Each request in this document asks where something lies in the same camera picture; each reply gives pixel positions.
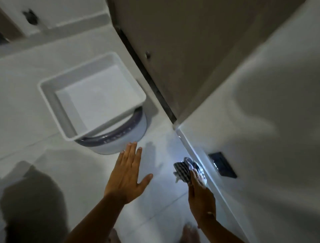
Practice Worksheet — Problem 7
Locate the person's right hand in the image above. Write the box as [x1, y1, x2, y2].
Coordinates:
[188, 169, 217, 226]

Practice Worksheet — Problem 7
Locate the person's left hand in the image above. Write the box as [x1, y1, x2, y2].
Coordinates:
[104, 142, 153, 205]

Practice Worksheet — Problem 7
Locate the checkered cleaning cloth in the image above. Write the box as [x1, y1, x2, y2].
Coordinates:
[173, 157, 208, 186]

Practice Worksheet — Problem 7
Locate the person's right forearm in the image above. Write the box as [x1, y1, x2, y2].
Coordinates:
[197, 217, 246, 243]

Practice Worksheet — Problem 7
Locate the person's left forearm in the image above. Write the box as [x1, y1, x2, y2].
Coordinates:
[63, 192, 126, 243]

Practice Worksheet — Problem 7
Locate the white bucket with purple rim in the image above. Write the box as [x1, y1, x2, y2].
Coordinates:
[74, 106, 148, 155]

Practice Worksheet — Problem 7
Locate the person's right foot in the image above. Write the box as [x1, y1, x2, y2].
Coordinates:
[180, 223, 199, 243]

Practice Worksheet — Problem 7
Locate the person's foot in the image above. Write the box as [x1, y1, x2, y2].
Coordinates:
[180, 223, 199, 243]
[107, 228, 120, 243]

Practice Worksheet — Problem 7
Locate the person's left foot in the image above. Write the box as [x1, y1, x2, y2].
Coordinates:
[107, 228, 120, 243]

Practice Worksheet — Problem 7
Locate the white square plastic basin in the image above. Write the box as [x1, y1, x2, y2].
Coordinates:
[37, 51, 147, 142]

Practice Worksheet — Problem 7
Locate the brown door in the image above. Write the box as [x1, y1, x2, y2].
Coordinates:
[107, 0, 306, 124]

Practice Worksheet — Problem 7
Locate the dark floor drain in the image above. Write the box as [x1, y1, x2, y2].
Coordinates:
[22, 9, 39, 26]

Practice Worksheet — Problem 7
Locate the black wall plate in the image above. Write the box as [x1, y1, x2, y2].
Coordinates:
[208, 152, 238, 179]

